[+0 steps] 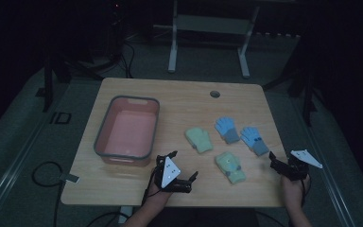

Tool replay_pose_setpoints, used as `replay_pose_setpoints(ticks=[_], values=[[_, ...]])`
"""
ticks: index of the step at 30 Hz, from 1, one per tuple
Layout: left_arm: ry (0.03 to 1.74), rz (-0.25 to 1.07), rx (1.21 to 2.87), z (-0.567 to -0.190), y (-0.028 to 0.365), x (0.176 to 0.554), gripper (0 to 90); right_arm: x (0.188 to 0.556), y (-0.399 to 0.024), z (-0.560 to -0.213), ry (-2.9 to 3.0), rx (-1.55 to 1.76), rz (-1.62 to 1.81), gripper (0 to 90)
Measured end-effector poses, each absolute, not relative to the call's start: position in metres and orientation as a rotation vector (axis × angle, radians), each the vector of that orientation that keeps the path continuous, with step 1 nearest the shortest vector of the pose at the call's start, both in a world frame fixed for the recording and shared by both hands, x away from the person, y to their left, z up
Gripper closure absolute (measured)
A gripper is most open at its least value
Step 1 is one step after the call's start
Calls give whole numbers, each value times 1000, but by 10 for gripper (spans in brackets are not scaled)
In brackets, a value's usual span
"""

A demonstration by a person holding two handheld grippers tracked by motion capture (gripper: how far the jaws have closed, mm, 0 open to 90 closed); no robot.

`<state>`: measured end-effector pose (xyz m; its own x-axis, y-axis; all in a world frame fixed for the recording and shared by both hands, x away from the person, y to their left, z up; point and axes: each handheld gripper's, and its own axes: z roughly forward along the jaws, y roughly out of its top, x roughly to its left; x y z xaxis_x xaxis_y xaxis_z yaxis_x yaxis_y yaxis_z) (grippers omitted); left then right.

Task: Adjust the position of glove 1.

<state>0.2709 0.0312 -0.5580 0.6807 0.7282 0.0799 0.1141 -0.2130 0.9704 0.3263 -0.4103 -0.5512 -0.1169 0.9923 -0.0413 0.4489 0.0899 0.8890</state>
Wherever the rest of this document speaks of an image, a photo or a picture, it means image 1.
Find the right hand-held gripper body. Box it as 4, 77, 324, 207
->
277, 148, 323, 183

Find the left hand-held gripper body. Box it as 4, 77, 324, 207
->
152, 154, 193, 194

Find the blue glove with dark dots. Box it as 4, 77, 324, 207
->
239, 126, 270, 157

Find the plain green mitten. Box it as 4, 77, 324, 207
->
184, 126, 215, 154

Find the green mitten with blue pattern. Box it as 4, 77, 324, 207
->
215, 151, 247, 184

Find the pink basin with grey rim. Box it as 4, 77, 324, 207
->
93, 95, 161, 167

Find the plain blue glove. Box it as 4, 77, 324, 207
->
214, 116, 241, 145

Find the person's left hand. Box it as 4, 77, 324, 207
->
145, 180, 174, 206

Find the person's right hand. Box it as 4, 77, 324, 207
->
280, 173, 312, 207

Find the white table leg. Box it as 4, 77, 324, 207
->
117, 206, 134, 225

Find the black tripod stand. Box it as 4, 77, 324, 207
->
36, 46, 105, 113
263, 34, 320, 127

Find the grey table edge clip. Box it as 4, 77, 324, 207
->
59, 172, 80, 184

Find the dark equipment tower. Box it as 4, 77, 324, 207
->
105, 0, 127, 61

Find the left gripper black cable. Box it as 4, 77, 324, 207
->
141, 165, 159, 206

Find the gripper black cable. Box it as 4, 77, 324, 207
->
141, 165, 159, 206
300, 176, 312, 207

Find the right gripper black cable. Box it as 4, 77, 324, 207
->
300, 176, 312, 207

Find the black floor cable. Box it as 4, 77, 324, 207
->
31, 161, 64, 227

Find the white metal stand frame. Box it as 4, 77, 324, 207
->
153, 0, 261, 79

